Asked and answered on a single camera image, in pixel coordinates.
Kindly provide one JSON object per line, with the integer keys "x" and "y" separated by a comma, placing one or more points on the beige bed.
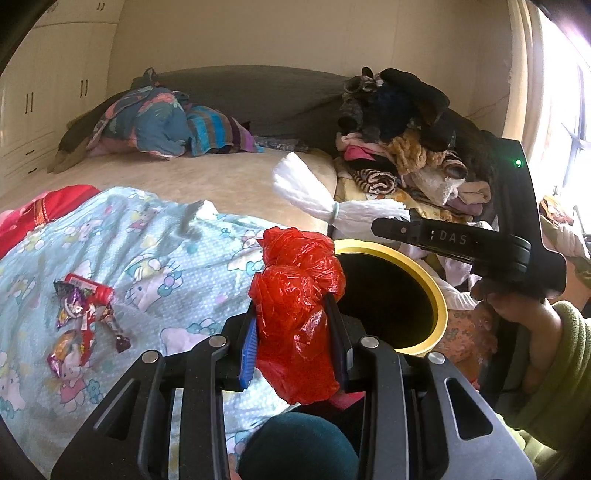
{"x": 184, "y": 180}

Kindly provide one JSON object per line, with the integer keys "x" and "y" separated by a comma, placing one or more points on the dark olive cloth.
{"x": 74, "y": 143}

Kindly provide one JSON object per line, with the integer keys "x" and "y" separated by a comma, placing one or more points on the grey patterned cloth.
{"x": 281, "y": 144}

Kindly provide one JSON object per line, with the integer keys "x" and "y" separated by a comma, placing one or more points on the white wardrobe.
{"x": 46, "y": 92}

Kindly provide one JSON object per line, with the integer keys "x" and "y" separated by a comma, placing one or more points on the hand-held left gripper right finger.
{"x": 342, "y": 360}

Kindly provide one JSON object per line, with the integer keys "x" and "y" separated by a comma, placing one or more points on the person's right hand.
{"x": 521, "y": 316}

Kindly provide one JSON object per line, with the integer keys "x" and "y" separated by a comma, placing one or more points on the light blue cartoon sheet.
{"x": 184, "y": 258}

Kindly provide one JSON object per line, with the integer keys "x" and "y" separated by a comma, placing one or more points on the pile of clothes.
{"x": 415, "y": 157}

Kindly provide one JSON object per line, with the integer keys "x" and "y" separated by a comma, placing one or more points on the person's right forearm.
{"x": 554, "y": 397}

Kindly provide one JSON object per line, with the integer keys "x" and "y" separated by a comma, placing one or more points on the orange floral fabric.
{"x": 466, "y": 327}

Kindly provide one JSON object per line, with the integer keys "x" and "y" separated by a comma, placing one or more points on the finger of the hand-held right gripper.
{"x": 401, "y": 229}

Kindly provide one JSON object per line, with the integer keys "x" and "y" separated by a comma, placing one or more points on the red plastic bottle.
{"x": 85, "y": 288}

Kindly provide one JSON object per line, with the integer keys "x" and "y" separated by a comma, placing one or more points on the striped towel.
{"x": 217, "y": 129}

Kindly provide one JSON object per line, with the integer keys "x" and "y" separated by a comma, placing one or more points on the bright window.
{"x": 565, "y": 92}

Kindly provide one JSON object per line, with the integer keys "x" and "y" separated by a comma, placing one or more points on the grey headboard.
{"x": 277, "y": 92}

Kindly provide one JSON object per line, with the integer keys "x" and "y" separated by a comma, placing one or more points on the colourful printed bag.
{"x": 554, "y": 214}

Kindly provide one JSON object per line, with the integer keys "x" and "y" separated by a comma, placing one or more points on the person's teal clothed knee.
{"x": 295, "y": 443}

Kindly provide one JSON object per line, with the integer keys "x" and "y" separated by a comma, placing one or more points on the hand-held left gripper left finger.
{"x": 248, "y": 355}

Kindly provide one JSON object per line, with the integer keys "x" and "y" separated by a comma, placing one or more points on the red blanket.
{"x": 41, "y": 207}

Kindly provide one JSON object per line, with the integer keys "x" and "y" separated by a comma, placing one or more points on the red plastic bag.
{"x": 295, "y": 314}

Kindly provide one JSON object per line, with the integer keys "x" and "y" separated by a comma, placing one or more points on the orange purple snack wrapper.
{"x": 69, "y": 351}

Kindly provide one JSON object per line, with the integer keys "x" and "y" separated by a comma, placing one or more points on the yellow rimmed waste bin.
{"x": 441, "y": 314}

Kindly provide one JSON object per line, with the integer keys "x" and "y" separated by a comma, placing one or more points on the blue floral quilt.
{"x": 152, "y": 120}

